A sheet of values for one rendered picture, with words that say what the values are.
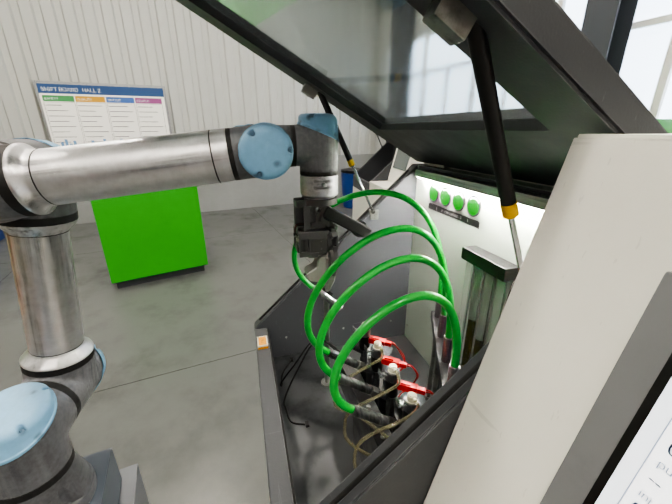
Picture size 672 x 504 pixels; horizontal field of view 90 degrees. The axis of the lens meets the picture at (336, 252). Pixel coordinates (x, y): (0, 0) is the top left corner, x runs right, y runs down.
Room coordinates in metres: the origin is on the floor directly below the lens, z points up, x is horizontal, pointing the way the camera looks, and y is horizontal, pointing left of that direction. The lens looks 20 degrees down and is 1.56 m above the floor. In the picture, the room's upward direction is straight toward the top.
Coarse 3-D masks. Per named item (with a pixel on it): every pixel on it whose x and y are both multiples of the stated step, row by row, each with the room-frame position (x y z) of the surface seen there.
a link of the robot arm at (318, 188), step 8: (304, 176) 0.64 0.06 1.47; (328, 176) 0.70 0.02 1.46; (336, 176) 0.65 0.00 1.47; (304, 184) 0.64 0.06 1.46; (312, 184) 0.63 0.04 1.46; (320, 184) 0.64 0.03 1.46; (328, 184) 0.64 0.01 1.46; (336, 184) 0.65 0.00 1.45; (304, 192) 0.64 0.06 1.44; (312, 192) 0.63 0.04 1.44; (320, 192) 0.63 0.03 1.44; (328, 192) 0.64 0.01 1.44; (336, 192) 0.65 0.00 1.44
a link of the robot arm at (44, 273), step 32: (0, 224) 0.51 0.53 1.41; (32, 224) 0.52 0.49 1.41; (64, 224) 0.56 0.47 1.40; (32, 256) 0.53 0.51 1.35; (64, 256) 0.56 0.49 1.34; (32, 288) 0.52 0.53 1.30; (64, 288) 0.55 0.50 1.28; (32, 320) 0.52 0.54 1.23; (64, 320) 0.54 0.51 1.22; (32, 352) 0.52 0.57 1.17; (64, 352) 0.54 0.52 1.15; (96, 352) 0.62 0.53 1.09; (64, 384) 0.51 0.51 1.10; (96, 384) 0.58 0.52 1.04
